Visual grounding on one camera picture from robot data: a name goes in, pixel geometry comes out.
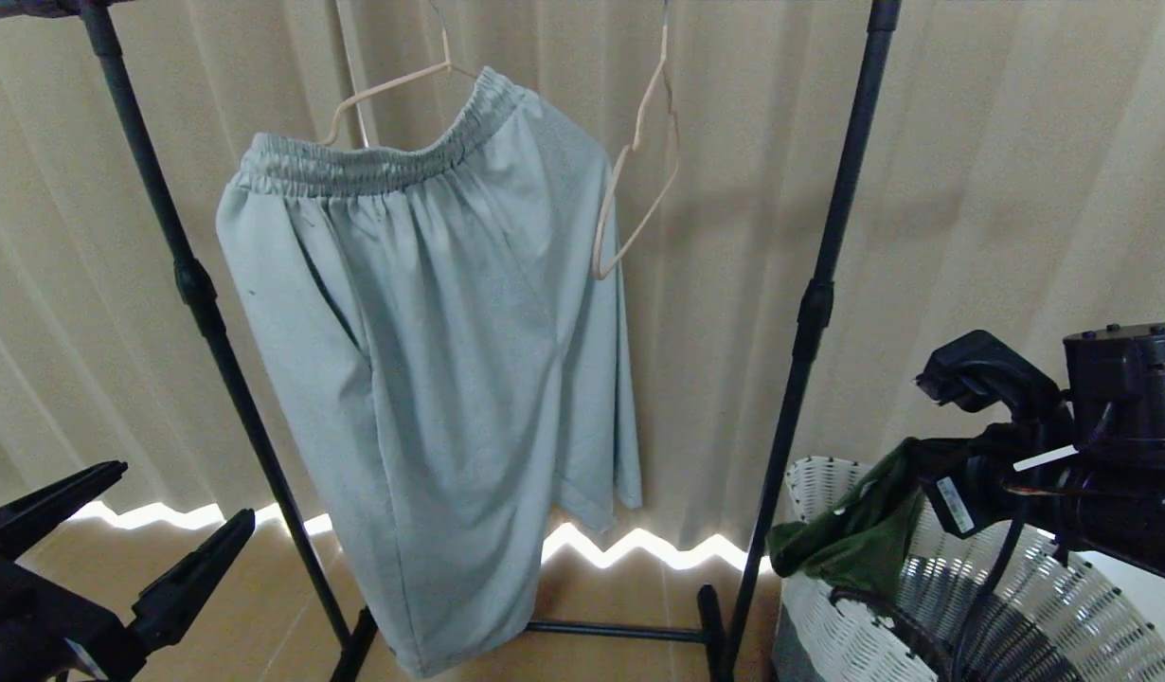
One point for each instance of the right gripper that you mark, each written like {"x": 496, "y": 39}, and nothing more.
{"x": 1094, "y": 516}

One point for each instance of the pink clothes hanger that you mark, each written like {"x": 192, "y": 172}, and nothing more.
{"x": 672, "y": 156}
{"x": 393, "y": 85}

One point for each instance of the green garment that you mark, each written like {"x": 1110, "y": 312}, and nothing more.
{"x": 867, "y": 540}

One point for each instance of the pale grey shorts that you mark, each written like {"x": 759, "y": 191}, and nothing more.
{"x": 431, "y": 379}

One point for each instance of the black clothes rack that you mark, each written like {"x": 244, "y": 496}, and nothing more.
{"x": 815, "y": 313}

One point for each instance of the white laundry basket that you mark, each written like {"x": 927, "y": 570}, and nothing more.
{"x": 857, "y": 635}

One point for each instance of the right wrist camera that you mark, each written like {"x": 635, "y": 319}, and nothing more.
{"x": 990, "y": 374}

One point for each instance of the beige curtain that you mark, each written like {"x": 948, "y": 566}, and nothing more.
{"x": 971, "y": 189}

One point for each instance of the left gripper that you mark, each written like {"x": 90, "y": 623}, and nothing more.
{"x": 33, "y": 625}

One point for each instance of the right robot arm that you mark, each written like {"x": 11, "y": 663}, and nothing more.
{"x": 1132, "y": 398}

